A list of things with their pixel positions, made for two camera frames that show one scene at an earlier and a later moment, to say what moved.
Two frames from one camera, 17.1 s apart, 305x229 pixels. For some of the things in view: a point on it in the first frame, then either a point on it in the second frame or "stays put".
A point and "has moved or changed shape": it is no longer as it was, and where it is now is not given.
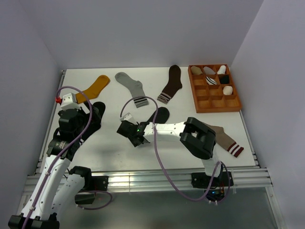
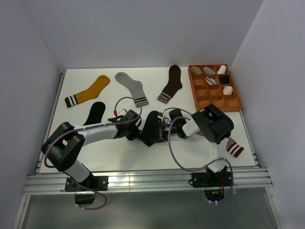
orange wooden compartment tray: [213, 88] stays put
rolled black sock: [224, 79] stays put
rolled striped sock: [210, 81] stays put
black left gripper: [82, 113] → [135, 135]
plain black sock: [162, 117] has moved or changed shape
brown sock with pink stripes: [174, 84] stays put
